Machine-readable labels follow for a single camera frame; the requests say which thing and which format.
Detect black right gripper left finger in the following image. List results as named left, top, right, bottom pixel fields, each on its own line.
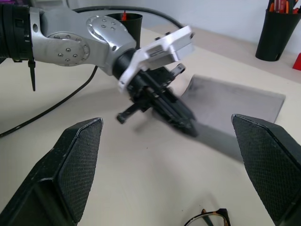
left=0, top=117, right=103, bottom=226

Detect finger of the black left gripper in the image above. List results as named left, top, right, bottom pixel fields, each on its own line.
left=151, top=103, right=199, bottom=137
left=164, top=90, right=196, bottom=127

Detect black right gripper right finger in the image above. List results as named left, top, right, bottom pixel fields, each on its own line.
left=231, top=113, right=301, bottom=226

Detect grey cloth mat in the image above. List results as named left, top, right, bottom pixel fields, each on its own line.
left=181, top=74, right=286, bottom=163

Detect black cup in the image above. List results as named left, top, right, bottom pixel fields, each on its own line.
left=105, top=13, right=143, bottom=49
left=255, top=8, right=301, bottom=62

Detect tortoiseshell glasses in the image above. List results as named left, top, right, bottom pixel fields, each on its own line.
left=183, top=208, right=230, bottom=226

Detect red block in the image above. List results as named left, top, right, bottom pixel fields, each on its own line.
left=292, top=52, right=301, bottom=71

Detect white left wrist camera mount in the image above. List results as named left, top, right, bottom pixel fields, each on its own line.
left=117, top=25, right=196, bottom=94

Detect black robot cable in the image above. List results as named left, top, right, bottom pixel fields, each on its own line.
left=0, top=6, right=184, bottom=138

